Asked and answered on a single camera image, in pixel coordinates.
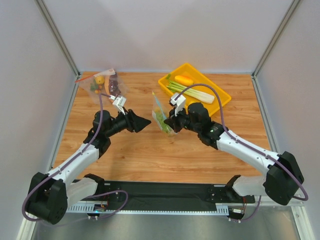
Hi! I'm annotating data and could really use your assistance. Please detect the blue zip top bag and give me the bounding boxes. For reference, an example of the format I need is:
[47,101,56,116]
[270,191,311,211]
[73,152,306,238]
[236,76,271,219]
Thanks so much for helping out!
[151,92,177,136]

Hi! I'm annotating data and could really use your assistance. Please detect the fake purple grapes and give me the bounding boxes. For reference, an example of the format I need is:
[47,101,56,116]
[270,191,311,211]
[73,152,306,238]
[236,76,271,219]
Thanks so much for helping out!
[108,73,121,96]

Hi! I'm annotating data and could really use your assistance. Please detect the right aluminium frame post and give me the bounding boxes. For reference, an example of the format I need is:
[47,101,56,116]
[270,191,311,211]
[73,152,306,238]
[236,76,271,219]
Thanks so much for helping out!
[251,0,302,79]

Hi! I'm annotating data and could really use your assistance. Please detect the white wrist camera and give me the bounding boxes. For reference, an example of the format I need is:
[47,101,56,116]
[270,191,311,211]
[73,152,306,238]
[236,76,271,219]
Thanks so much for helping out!
[109,95,127,115]
[169,92,186,117]

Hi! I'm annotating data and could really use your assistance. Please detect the fake orange mango upper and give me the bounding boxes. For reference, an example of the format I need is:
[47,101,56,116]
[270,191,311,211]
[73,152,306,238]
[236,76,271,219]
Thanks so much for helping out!
[174,75,194,87]

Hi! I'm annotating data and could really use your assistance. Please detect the yellow plastic tray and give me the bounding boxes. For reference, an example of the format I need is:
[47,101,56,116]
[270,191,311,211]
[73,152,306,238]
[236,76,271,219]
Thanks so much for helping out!
[158,63,232,116]

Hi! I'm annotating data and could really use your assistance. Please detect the white cable duct rail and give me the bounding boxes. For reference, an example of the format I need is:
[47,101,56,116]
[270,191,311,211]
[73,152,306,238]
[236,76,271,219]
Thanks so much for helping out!
[67,202,242,216]

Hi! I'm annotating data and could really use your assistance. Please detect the left aluminium frame post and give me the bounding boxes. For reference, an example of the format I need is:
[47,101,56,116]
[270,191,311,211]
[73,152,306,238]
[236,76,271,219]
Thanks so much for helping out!
[34,0,81,77]

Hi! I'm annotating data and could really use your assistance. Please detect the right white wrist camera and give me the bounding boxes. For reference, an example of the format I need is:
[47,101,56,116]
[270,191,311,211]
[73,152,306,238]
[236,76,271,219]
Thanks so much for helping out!
[169,92,186,117]

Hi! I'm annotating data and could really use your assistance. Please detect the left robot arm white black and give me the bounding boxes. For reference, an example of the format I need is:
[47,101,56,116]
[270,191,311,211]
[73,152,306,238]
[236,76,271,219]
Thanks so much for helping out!
[21,109,151,225]

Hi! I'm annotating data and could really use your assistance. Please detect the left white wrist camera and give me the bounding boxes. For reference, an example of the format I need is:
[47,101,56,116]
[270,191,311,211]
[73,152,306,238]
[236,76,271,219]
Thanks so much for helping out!
[109,95,127,115]

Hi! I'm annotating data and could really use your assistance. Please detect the fake yellow apple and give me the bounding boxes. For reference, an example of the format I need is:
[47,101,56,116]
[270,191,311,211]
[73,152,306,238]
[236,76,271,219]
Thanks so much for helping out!
[94,75,105,85]

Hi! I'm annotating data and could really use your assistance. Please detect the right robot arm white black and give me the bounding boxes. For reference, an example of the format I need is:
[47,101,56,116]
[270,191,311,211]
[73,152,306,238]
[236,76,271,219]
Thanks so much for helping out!
[164,102,304,206]

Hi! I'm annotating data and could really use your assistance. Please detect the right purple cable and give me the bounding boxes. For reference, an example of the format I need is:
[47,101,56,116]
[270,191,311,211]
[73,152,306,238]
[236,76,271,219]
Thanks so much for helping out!
[174,83,309,202]

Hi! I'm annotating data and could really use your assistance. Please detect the fake green lettuce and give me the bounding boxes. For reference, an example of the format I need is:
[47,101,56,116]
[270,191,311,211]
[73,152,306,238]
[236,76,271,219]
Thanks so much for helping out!
[152,111,175,135]

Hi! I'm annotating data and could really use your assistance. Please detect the fake orange sausage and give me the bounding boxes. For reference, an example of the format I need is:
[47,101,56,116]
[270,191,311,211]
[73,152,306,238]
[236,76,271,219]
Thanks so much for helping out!
[104,76,112,96]

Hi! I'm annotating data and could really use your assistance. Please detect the fake celery stalk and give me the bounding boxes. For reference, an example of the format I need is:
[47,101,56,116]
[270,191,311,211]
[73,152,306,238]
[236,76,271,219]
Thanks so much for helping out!
[166,80,215,104]

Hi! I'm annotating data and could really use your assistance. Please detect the red zip top bag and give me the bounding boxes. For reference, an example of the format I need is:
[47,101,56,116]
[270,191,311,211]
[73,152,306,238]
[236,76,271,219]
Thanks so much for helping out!
[75,68,129,105]

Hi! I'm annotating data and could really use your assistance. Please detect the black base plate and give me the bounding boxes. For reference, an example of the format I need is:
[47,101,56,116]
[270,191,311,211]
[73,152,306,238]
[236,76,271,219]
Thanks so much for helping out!
[74,178,256,212]

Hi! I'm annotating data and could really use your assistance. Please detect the aluminium frame post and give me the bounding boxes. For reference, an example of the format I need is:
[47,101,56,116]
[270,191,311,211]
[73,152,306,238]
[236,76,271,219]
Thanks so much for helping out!
[251,0,302,79]
[34,0,81,77]

